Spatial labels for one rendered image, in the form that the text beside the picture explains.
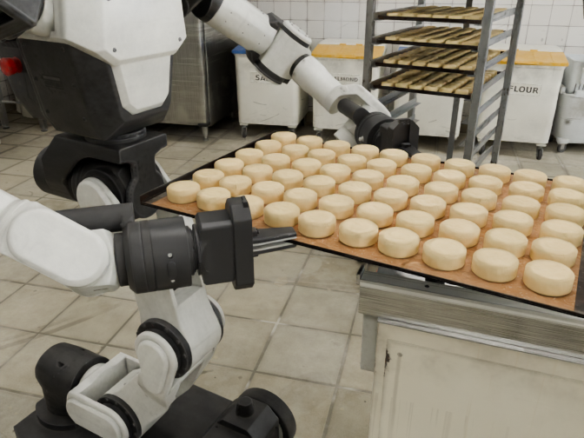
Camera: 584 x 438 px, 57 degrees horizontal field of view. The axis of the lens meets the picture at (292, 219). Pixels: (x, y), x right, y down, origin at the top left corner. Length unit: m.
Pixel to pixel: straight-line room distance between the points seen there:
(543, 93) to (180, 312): 3.56
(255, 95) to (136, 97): 3.52
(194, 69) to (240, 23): 3.13
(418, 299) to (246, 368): 1.30
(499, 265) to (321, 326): 1.63
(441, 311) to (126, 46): 0.66
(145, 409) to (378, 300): 0.77
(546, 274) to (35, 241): 0.55
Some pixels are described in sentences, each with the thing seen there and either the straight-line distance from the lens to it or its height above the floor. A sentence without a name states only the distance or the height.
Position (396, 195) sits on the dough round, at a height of 1.02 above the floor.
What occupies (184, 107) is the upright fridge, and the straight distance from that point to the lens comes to 4.47.
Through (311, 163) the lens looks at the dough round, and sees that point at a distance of 0.91.
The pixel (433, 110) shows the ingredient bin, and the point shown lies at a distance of 4.30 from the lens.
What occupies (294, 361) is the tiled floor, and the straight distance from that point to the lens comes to 2.05.
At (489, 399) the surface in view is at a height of 0.75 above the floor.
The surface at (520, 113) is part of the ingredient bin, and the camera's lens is 4.34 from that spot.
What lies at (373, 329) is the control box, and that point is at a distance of 0.89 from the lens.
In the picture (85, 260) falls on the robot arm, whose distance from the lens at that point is 0.63.
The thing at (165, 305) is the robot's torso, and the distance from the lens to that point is 1.15.
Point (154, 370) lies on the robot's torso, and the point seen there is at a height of 0.55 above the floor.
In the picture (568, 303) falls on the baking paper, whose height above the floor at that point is 1.00.
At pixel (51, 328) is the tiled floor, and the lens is 2.41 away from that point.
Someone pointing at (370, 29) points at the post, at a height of 1.09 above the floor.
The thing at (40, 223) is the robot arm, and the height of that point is 1.06.
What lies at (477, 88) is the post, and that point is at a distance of 2.18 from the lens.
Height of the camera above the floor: 1.32
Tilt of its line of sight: 25 degrees down
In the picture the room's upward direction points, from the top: straight up
